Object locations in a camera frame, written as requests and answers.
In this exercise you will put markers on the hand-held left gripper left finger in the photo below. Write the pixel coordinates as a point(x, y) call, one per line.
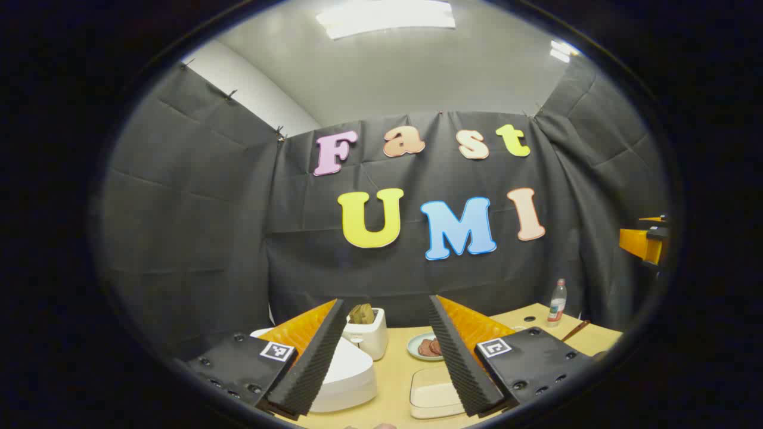
point(310, 369)

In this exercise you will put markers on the brown meat slice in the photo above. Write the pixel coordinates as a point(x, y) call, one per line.
point(424, 348)
point(437, 347)

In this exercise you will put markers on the white toaster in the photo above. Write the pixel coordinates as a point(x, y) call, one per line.
point(372, 339)

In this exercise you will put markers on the dark wooden spoon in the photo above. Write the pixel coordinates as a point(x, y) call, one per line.
point(575, 330)

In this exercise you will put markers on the brown bread slice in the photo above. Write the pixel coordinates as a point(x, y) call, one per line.
point(355, 316)
point(367, 312)

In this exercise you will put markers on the ceiling light panel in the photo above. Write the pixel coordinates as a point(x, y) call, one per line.
point(384, 18)
point(562, 50)

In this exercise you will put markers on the clear plastic water bottle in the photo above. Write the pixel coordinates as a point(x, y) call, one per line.
point(557, 304)

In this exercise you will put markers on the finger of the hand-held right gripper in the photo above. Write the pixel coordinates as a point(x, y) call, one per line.
point(635, 241)

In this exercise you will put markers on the light green plate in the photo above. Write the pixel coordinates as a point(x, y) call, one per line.
point(414, 347)

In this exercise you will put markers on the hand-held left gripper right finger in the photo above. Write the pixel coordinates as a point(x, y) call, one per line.
point(462, 369)

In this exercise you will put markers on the white rice cooker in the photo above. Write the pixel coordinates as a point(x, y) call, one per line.
point(349, 375)

